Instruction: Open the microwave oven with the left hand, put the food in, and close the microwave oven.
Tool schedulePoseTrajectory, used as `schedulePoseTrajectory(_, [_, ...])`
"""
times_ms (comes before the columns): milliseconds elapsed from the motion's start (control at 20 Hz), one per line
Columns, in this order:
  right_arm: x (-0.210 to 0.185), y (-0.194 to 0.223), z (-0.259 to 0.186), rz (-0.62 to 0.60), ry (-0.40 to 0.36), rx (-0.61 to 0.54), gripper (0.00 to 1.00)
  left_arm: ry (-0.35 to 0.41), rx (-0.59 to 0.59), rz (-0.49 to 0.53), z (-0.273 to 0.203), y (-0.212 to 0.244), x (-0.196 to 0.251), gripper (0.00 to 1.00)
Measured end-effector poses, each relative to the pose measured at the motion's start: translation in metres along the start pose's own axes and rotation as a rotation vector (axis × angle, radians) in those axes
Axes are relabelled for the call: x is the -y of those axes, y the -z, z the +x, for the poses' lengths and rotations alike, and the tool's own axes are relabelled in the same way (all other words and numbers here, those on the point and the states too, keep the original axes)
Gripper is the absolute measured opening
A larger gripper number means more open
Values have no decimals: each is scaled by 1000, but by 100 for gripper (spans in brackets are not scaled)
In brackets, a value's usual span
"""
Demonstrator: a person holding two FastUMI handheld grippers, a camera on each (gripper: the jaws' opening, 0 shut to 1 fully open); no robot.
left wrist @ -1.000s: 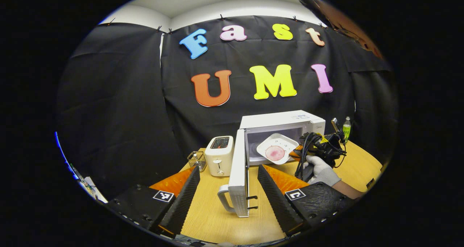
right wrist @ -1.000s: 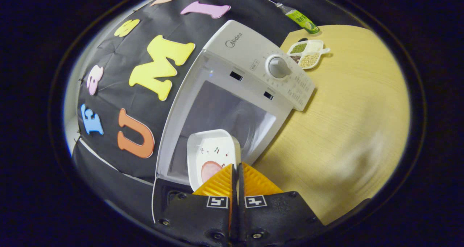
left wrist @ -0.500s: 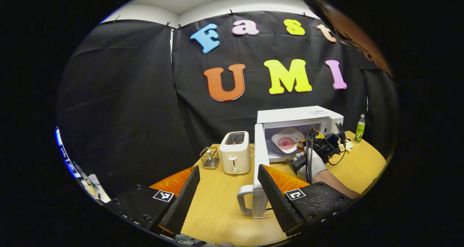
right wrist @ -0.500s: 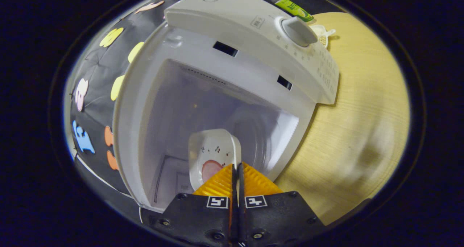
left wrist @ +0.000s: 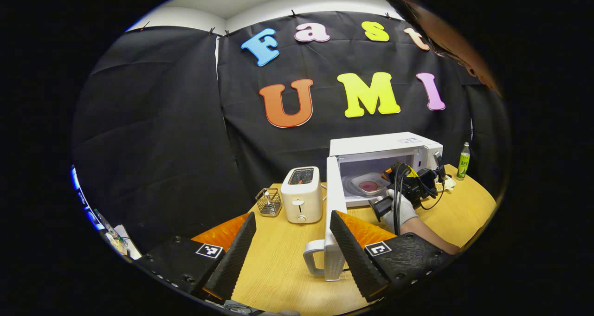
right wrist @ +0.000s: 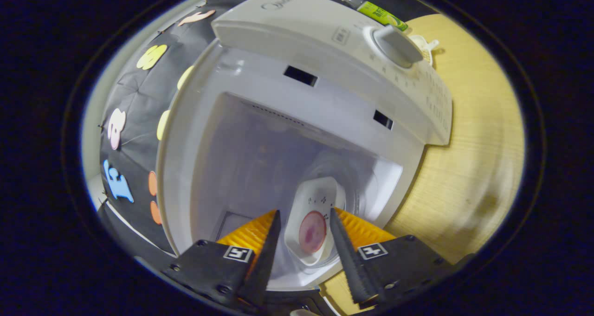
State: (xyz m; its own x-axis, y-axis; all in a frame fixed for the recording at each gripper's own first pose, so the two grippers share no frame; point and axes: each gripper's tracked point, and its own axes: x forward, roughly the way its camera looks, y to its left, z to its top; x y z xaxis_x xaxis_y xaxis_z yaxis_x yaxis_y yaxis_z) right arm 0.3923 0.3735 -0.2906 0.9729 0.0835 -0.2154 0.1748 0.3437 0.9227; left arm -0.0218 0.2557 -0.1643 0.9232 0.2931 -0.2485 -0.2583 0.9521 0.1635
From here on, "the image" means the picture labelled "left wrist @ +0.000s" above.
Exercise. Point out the white paper sheets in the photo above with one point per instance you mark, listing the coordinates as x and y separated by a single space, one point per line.
127 244

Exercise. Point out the white toaster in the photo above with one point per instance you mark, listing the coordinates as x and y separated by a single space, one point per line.
301 200

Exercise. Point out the white plate with pink food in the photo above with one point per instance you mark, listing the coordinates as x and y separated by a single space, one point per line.
369 183

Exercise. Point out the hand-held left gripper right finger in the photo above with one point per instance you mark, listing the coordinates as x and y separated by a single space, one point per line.
355 260

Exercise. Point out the computer monitor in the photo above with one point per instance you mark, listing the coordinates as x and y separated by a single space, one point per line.
83 200

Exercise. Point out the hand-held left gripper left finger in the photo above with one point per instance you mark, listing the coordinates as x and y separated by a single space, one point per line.
234 260

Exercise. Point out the black backdrop cloth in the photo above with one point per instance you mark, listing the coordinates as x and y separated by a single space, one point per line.
162 144

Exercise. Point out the white microwave oven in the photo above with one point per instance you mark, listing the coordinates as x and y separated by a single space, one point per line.
371 145

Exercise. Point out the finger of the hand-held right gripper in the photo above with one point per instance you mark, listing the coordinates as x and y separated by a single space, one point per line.
388 173

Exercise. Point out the green drink bottle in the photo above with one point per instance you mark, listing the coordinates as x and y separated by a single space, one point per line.
463 163

